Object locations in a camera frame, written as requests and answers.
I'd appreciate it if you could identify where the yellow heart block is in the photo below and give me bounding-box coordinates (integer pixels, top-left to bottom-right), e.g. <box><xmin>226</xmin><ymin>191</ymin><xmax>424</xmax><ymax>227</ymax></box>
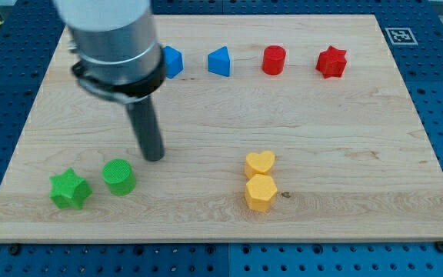
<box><xmin>244</xmin><ymin>150</ymin><xmax>275</xmax><ymax>179</ymax></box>

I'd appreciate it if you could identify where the green star block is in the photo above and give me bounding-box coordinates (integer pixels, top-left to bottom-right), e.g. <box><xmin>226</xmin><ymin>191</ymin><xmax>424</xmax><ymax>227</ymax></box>
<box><xmin>49</xmin><ymin>168</ymin><xmax>92</xmax><ymax>210</ymax></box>

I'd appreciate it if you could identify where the black board clamp bolt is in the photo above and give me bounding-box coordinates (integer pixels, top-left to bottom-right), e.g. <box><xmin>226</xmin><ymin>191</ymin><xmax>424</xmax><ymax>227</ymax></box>
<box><xmin>7</xmin><ymin>244</ymin><xmax>21</xmax><ymax>256</ymax></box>
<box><xmin>434</xmin><ymin>241</ymin><xmax>443</xmax><ymax>253</ymax></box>

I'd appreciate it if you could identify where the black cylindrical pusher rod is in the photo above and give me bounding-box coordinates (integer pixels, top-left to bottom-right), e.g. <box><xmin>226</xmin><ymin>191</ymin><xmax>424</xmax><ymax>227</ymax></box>
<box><xmin>126</xmin><ymin>96</ymin><xmax>165</xmax><ymax>162</ymax></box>

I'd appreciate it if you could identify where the wooden board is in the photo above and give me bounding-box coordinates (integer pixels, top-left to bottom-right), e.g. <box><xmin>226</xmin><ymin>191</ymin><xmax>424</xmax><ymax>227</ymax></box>
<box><xmin>0</xmin><ymin>15</ymin><xmax>443</xmax><ymax>244</ymax></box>

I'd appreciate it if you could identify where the blue cube block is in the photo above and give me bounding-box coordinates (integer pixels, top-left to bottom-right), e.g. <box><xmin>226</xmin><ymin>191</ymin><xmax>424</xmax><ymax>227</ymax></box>
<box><xmin>163</xmin><ymin>46</ymin><xmax>184</xmax><ymax>79</ymax></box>

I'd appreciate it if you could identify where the blue triangle block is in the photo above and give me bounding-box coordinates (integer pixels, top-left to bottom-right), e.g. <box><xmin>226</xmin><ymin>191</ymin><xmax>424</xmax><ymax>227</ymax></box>
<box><xmin>208</xmin><ymin>46</ymin><xmax>231</xmax><ymax>77</ymax></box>

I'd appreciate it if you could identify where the yellow hexagon block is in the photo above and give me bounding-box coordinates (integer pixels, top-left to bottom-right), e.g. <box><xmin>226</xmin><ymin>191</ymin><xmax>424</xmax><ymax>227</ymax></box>
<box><xmin>245</xmin><ymin>174</ymin><xmax>278</xmax><ymax>212</ymax></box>

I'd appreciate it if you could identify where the white fiducial marker tag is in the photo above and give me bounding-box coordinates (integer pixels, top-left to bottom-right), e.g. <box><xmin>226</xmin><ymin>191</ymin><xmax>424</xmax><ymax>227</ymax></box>
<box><xmin>385</xmin><ymin>27</ymin><xmax>418</xmax><ymax>45</ymax></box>

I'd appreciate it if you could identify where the black board clamp bolt left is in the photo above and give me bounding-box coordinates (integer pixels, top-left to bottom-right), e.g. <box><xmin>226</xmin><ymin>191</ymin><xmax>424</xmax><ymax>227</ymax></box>
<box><xmin>7</xmin><ymin>244</ymin><xmax>21</xmax><ymax>256</ymax></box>

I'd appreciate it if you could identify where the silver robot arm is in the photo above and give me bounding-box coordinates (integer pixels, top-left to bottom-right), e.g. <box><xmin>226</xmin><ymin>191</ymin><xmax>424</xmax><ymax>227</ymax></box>
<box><xmin>53</xmin><ymin>0</ymin><xmax>166</xmax><ymax>104</ymax></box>

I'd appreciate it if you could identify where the green cylinder block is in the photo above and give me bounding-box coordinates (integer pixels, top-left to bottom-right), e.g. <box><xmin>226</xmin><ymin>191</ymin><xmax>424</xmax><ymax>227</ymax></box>
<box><xmin>102</xmin><ymin>159</ymin><xmax>136</xmax><ymax>196</ymax></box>

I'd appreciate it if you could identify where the red cylinder block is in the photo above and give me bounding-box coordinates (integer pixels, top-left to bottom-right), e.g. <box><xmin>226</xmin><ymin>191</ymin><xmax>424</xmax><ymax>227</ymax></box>
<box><xmin>261</xmin><ymin>45</ymin><xmax>286</xmax><ymax>75</ymax></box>

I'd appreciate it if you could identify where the red star block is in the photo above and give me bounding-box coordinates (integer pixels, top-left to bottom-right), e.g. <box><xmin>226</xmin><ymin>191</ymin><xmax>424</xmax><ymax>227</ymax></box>
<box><xmin>315</xmin><ymin>45</ymin><xmax>347</xmax><ymax>78</ymax></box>

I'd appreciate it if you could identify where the black board clamp bolt right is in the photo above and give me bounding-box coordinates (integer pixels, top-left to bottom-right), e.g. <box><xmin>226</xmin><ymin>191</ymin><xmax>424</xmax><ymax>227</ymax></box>
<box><xmin>434</xmin><ymin>241</ymin><xmax>443</xmax><ymax>253</ymax></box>

